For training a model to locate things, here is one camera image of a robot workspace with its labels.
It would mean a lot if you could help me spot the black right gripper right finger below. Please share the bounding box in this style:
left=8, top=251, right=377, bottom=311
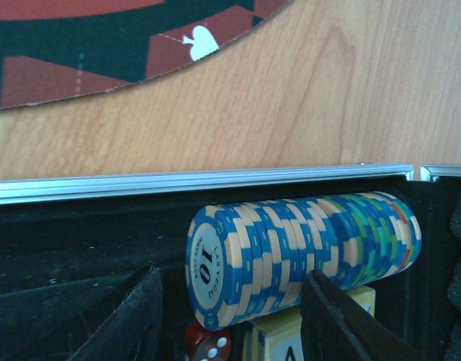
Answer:
left=300, top=270, right=425, bottom=361

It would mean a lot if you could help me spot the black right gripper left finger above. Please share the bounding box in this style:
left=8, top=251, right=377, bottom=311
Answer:
left=70, top=267, right=163, bottom=360

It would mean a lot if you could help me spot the poker chip row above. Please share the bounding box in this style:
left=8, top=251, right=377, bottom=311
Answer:
left=185, top=192, right=422, bottom=330

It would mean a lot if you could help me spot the boxed card deck in case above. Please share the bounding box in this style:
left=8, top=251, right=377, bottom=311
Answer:
left=241, top=285, right=378, bottom=361

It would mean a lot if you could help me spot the red dice row in case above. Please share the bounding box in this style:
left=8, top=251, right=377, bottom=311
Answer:
left=185, top=321, right=232, bottom=361

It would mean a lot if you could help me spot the aluminium poker chip case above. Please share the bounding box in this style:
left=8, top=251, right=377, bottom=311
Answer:
left=0, top=163, right=461, bottom=360

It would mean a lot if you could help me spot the round red black poker mat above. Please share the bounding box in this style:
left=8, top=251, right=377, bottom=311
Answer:
left=0, top=0, right=284, bottom=109

